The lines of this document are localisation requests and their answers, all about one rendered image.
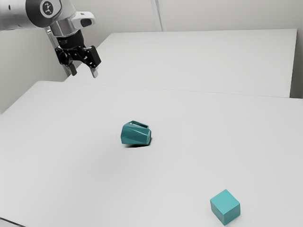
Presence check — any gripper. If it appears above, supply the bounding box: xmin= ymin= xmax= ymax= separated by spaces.
xmin=54 ymin=30 xmax=102 ymax=79

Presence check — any teal faceted mug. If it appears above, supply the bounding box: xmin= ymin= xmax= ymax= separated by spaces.
xmin=120 ymin=120 xmax=152 ymax=146

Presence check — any teal cube block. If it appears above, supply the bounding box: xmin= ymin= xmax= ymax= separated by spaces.
xmin=209 ymin=189 xmax=241 ymax=226

